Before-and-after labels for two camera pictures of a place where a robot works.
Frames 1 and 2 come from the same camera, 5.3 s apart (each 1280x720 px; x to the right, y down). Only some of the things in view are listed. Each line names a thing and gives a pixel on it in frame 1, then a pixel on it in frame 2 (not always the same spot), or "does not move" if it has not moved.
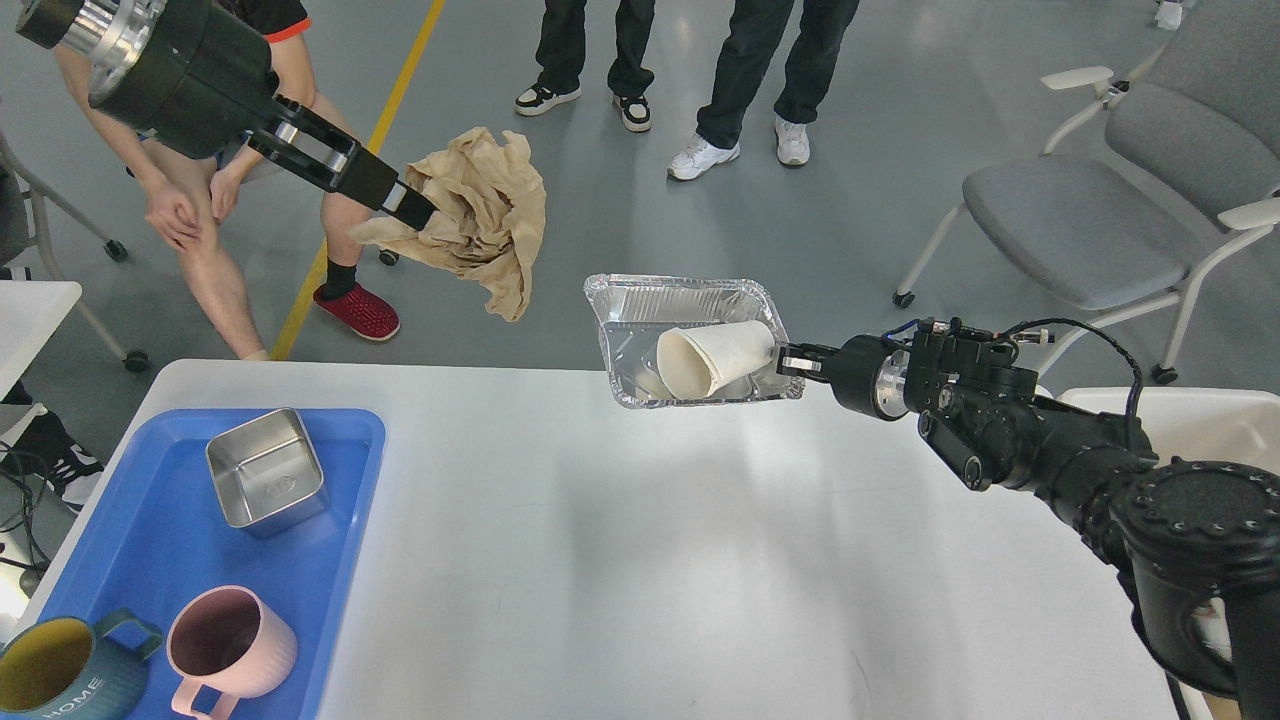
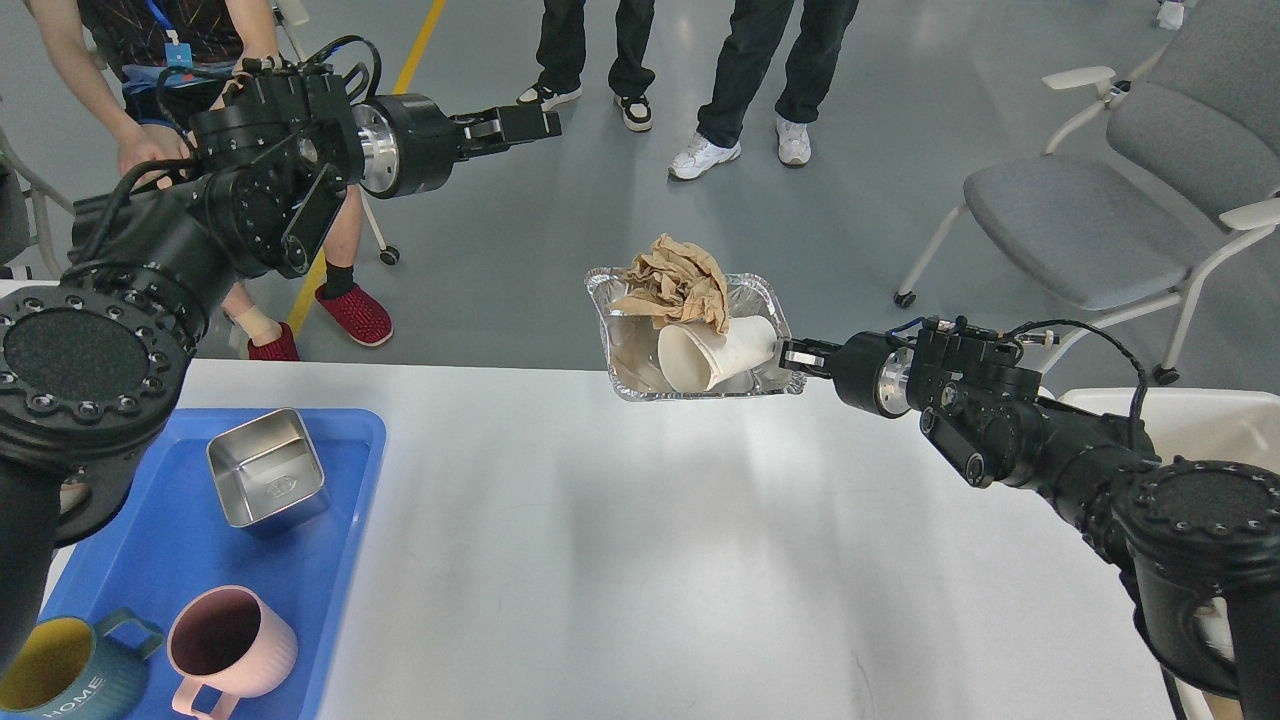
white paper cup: [692, 359] does not move
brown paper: [490, 206] -> [675, 281]
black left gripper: [195, 78] -> [408, 144]
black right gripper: [870, 374] does not move
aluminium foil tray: [633, 311] does not move
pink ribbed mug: [224, 638] does not move
